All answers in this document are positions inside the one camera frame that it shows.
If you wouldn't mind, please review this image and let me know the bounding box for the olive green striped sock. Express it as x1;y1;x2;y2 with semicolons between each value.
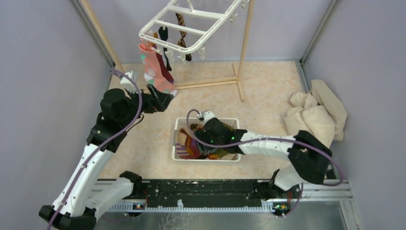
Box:
204;122;235;160

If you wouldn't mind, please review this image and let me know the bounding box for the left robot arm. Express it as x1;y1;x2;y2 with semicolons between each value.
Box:
39;84;174;230

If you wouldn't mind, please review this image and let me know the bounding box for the aluminium frame rail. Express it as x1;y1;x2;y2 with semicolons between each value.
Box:
91;180;353;218

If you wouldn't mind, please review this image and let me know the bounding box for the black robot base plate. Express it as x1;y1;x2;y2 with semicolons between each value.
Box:
113;178;302;218

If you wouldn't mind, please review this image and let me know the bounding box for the white plastic basket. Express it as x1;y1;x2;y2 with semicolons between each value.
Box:
172;117;241;164

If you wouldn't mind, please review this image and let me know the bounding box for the maroon striped beige sock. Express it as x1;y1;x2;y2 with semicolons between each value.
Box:
175;128;202;160

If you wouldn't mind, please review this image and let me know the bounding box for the white plastic sock hanger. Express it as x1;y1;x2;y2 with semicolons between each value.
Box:
139;0;255;63

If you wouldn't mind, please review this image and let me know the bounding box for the brown argyle hanging sock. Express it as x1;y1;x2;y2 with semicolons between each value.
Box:
175;13;192;61

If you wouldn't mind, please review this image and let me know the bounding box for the beige crumpled cloth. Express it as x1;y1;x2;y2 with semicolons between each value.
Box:
284;80;348;147

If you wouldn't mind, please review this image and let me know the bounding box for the pink patterned sock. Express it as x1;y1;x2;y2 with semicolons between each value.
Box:
138;43;178;96

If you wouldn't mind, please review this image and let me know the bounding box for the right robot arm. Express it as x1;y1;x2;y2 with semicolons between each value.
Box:
193;118;332;197

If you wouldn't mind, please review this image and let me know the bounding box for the wooden hanger rack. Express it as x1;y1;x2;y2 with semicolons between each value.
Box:
78;0;256;103

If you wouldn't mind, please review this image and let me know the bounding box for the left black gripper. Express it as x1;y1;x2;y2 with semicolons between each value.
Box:
120;83;173;127

